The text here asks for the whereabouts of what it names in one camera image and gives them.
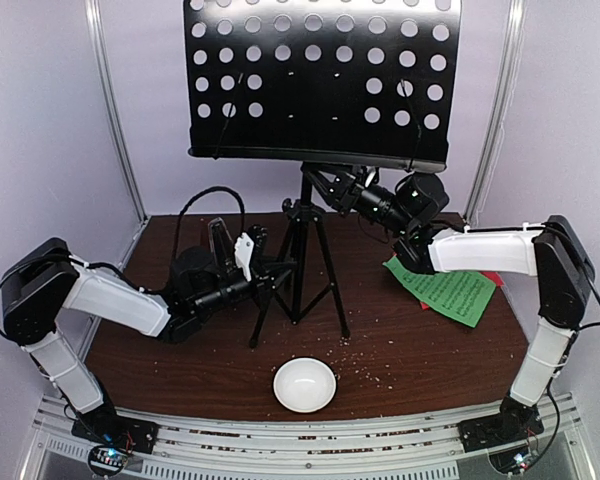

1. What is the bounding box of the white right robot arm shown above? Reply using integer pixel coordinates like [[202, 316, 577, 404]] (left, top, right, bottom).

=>
[[302, 164, 595, 452]]

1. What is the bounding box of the green paper sheet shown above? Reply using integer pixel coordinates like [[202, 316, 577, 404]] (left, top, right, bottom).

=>
[[383, 256, 497, 328]]

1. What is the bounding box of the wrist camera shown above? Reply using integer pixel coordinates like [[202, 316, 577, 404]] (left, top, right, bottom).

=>
[[234, 224, 268, 282], [358, 167, 380, 188]]

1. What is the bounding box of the white ceramic bowl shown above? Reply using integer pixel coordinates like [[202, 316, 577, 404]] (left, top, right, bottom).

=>
[[272, 357, 338, 414]]

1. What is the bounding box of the clear plastic metronome cover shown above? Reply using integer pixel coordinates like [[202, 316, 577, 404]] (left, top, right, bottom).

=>
[[208, 217, 237, 275]]

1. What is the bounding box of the black music stand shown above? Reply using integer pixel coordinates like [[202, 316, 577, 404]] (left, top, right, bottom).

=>
[[182, 1, 462, 323]]

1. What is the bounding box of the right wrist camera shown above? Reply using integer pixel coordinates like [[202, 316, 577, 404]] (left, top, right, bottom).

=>
[[358, 167, 380, 188]]

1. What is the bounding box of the left aluminium frame post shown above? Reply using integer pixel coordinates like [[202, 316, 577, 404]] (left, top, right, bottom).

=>
[[84, 0, 148, 223]]

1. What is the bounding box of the dark red wooden metronome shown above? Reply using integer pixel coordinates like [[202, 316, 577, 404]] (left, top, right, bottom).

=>
[[199, 220, 214, 253]]

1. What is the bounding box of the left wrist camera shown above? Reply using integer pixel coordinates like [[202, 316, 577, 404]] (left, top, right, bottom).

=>
[[234, 224, 268, 282]]

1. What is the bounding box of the red paper sheet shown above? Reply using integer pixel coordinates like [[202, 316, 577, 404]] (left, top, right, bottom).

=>
[[420, 271, 504, 310]]

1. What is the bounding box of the aluminium frame post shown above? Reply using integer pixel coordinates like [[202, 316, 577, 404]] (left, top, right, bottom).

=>
[[464, 0, 527, 225], [84, 0, 148, 223]]

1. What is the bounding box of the right aluminium frame post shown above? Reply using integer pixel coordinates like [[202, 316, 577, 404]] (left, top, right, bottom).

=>
[[464, 0, 527, 225]]

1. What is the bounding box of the aluminium front rail base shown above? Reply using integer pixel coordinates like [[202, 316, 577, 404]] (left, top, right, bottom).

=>
[[15, 394, 600, 479]]

